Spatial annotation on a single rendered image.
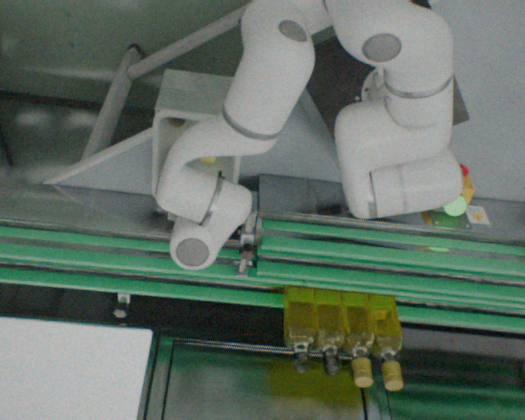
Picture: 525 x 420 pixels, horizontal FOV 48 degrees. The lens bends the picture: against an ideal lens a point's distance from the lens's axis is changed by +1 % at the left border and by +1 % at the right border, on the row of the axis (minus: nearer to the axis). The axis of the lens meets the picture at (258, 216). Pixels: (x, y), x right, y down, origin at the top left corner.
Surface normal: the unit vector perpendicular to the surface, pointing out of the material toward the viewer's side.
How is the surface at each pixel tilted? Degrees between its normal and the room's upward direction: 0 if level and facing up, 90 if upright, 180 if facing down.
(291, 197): 90
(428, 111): 11
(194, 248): 15
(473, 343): 90
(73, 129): 90
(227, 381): 90
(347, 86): 1
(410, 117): 27
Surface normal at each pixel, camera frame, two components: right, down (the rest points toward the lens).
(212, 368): 0.13, -0.75
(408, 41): 0.23, 0.70
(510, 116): -0.01, 0.65
